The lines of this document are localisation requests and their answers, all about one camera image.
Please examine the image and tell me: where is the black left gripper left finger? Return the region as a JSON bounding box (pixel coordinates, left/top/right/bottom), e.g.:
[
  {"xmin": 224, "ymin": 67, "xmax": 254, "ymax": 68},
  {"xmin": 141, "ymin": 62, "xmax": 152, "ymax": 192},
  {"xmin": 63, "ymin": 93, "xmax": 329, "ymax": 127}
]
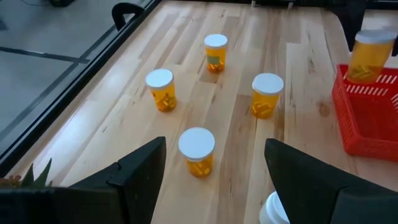
[{"xmin": 0, "ymin": 136, "xmax": 167, "ymax": 224}]

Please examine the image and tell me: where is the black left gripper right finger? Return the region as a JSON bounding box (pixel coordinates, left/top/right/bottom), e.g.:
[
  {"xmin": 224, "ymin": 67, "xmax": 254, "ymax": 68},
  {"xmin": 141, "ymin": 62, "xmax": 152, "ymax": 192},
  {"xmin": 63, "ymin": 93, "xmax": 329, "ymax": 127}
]
[{"xmin": 264, "ymin": 138, "xmax": 398, "ymax": 224}]

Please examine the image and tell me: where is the white plastic bottle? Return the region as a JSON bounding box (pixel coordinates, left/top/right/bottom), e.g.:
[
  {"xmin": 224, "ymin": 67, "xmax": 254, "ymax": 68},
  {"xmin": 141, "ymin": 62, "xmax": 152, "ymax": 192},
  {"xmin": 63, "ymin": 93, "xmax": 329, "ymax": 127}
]
[{"xmin": 258, "ymin": 190, "xmax": 290, "ymax": 224}]

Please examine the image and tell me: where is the amber pill bottle with label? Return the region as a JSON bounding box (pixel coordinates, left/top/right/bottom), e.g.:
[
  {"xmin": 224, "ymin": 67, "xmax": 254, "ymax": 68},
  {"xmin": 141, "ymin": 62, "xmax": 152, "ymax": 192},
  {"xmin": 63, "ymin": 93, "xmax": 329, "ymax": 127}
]
[{"xmin": 203, "ymin": 33, "xmax": 229, "ymax": 74}]

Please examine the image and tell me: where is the red plastic slotted basket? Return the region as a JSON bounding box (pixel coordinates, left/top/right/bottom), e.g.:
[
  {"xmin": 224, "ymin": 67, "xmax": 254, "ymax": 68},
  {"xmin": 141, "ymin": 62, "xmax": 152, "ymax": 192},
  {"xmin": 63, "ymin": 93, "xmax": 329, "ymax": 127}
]
[{"xmin": 331, "ymin": 63, "xmax": 398, "ymax": 162}]

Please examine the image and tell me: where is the green succulent plant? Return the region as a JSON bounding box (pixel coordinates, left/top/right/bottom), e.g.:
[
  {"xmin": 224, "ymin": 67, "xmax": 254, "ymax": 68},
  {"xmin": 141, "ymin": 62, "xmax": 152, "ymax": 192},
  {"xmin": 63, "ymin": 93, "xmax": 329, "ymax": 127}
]
[{"xmin": 0, "ymin": 157, "xmax": 53, "ymax": 189}]

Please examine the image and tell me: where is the black table frame rail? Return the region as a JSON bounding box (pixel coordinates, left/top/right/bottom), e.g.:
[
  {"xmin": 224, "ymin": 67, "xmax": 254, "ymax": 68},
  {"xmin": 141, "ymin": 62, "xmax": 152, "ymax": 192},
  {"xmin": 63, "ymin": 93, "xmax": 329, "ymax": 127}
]
[{"xmin": 0, "ymin": 0, "xmax": 162, "ymax": 178}]

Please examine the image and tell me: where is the black clamp handle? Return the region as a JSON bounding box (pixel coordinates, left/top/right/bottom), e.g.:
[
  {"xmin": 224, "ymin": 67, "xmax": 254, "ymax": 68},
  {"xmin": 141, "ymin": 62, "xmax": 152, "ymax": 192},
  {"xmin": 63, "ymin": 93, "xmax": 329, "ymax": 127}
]
[{"xmin": 111, "ymin": 2, "xmax": 146, "ymax": 31}]

